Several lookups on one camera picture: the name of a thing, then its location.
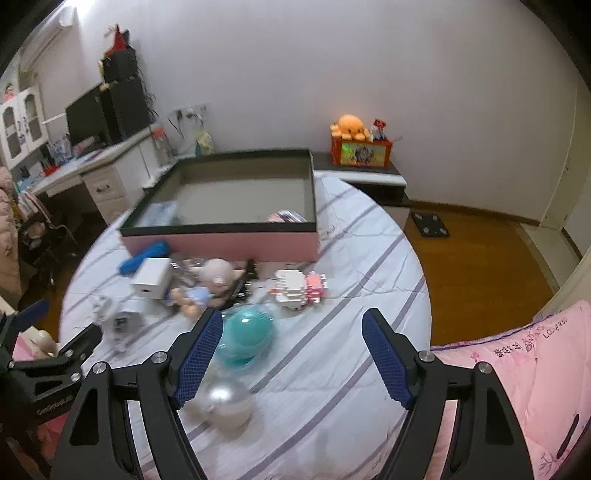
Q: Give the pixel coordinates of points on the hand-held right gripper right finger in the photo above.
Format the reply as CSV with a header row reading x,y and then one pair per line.
x,y
385,362

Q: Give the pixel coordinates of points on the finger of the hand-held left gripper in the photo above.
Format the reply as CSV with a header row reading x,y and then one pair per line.
x,y
76,344
33,311

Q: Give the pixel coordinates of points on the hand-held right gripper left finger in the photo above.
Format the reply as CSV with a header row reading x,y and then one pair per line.
x,y
198,357

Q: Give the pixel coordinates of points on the silver ball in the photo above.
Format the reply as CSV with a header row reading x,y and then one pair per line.
x,y
228,401

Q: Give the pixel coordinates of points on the teal round container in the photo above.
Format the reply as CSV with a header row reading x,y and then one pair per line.
x,y
247,332

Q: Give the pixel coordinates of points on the pink block toy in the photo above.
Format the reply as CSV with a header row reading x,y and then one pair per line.
x,y
316,286

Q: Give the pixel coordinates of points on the pink white plush toy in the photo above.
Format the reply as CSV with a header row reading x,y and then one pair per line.
x,y
288,286

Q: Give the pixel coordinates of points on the pink box with black rim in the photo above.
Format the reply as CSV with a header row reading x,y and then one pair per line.
x,y
221,242

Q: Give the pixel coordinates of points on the striped white bed sheet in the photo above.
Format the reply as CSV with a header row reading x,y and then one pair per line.
x,y
332,369

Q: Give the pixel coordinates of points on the black office chair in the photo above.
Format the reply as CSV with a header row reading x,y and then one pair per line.
x,y
51,240

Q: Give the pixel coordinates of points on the pink padded coat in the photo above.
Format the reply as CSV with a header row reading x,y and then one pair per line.
x,y
7,230

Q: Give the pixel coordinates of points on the pink haired doll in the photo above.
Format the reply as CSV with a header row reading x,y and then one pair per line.
x,y
217,273

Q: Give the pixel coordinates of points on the blue oblong case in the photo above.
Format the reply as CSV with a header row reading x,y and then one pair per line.
x,y
143,258

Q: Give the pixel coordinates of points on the black floor scale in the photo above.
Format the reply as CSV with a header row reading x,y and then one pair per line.
x,y
430,225

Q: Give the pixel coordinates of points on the pink quilt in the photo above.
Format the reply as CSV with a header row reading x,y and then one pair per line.
x,y
531,369

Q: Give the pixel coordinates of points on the white desk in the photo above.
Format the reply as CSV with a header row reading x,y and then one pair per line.
x,y
108,180

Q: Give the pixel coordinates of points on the small pink white packet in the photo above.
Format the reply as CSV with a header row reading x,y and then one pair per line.
x,y
286,216

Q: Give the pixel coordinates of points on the dark topped nightstand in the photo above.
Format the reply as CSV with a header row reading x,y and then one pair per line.
x,y
369,177

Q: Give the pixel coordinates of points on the white glass door cabinet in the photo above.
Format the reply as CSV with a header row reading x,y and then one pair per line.
x,y
23,124

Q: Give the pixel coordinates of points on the black monitor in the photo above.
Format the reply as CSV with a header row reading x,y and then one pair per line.
x,y
85,117

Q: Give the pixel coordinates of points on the red capped clear bottle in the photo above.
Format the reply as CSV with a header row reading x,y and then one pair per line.
x,y
160,147

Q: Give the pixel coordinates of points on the red storage box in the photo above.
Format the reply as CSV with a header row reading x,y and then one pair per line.
x,y
362,153

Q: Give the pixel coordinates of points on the yellow snack bag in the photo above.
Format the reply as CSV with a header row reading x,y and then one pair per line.
x,y
204,143

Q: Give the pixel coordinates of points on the black computer tower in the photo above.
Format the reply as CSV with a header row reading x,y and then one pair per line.
x,y
129,110

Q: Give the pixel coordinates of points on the red white items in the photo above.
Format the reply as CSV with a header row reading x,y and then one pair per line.
x,y
379,130

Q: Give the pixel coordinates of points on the orange octopus plush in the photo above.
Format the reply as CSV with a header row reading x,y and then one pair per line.
x,y
351,127

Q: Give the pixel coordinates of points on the red pointed ornament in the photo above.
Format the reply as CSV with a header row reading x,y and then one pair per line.
x,y
119,41

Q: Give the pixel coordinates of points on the wall power outlets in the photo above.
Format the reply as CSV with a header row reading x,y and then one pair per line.
x,y
187,117

